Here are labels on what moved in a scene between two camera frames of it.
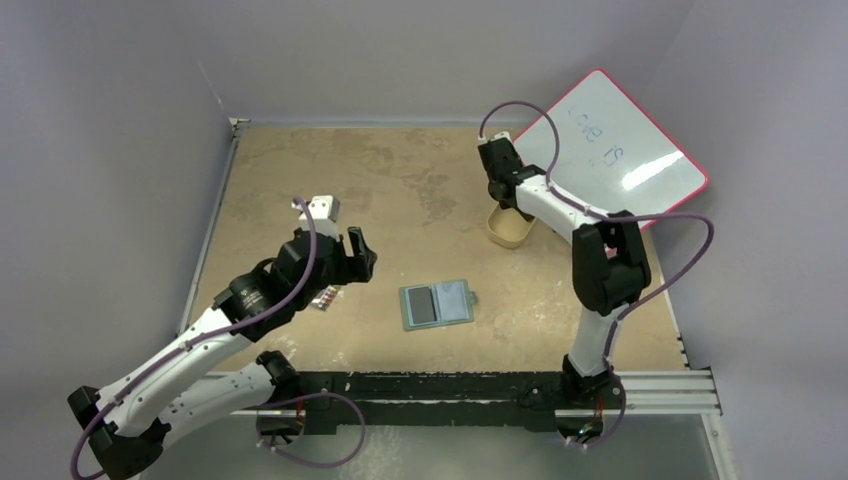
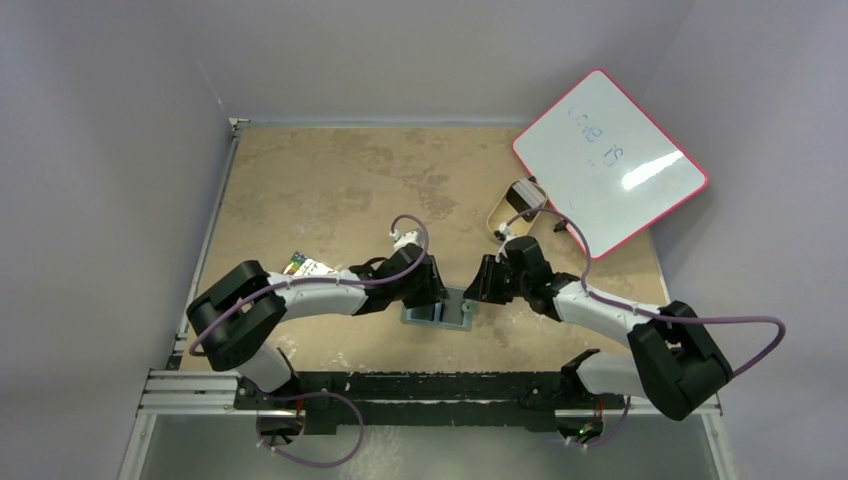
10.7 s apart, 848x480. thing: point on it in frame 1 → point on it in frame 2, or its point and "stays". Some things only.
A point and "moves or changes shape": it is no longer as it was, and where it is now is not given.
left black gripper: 363,259 → 432,291
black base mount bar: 498,401 stays
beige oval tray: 507,227 stays
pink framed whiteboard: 598,144 stays
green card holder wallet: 455,303 moves or changes shape
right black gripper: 497,156 → 488,283
